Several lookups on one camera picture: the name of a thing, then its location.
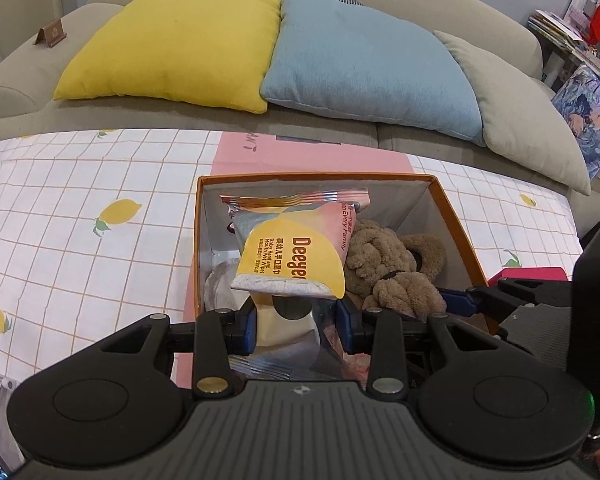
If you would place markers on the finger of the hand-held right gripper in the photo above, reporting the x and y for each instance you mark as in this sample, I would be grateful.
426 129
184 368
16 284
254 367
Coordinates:
457 302

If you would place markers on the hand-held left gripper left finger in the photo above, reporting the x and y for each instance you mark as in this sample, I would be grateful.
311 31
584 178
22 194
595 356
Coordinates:
245 327

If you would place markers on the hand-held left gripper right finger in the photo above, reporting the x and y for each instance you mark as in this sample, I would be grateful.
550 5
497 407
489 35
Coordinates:
347 325

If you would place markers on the brown plush toy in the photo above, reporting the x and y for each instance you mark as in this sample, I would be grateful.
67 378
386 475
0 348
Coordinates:
395 270

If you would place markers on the orange cardboard box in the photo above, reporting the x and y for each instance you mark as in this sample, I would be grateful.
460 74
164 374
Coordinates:
430 225

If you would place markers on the wet wipes packet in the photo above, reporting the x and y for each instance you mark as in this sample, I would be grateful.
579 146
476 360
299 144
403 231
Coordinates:
295 260

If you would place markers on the beige pillow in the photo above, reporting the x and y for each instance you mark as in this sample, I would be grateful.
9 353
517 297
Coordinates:
520 110

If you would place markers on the lemon print checked blanket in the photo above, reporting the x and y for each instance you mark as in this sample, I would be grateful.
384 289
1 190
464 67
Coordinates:
80 210

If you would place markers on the anime print pillow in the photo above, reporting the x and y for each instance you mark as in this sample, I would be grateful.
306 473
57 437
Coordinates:
587 115

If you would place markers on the light blue pillow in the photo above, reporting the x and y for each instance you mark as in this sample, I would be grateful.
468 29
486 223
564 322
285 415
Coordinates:
365 60

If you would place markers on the yellow pillow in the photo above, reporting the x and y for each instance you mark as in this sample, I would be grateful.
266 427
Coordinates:
180 45

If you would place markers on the cluttered side shelf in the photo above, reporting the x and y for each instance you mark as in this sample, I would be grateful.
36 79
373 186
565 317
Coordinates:
575 25

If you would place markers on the beige sofa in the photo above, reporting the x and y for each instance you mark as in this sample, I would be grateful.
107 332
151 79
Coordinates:
30 75

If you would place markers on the brown phone stand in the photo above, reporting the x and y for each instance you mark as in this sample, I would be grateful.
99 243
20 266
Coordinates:
50 34

